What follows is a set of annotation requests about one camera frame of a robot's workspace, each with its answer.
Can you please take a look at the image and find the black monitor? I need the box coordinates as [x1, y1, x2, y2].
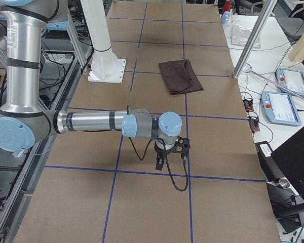
[272, 126, 304, 199]

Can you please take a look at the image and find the aluminium frame rail structure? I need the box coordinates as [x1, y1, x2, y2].
[0, 20, 91, 242]

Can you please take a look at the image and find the black box with white label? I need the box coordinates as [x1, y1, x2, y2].
[255, 141, 289, 184]

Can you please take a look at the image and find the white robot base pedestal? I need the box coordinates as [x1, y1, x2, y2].
[81, 0, 126, 84]

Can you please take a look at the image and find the silver foil bag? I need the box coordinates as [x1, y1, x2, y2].
[231, 25, 252, 47]

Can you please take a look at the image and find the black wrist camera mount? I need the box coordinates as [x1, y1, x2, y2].
[172, 136, 191, 156]

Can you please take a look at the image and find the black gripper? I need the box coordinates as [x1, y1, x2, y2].
[154, 143, 174, 171]

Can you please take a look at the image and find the dark brown t-shirt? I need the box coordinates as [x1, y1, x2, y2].
[159, 59, 203, 95]

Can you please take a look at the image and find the teach pendant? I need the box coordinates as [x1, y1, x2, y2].
[276, 68, 304, 97]
[261, 91, 301, 127]

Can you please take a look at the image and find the black camera tripod mount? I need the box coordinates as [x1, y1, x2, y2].
[267, 183, 304, 233]

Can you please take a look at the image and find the upper teach pendant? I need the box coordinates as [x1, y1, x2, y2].
[276, 68, 304, 97]

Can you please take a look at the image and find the grey office chair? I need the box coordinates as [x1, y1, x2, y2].
[277, 7, 304, 41]

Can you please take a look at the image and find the aluminium frame post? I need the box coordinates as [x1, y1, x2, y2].
[233, 0, 277, 78]

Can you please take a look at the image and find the lower teach pendant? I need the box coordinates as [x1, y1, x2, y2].
[261, 91, 301, 127]

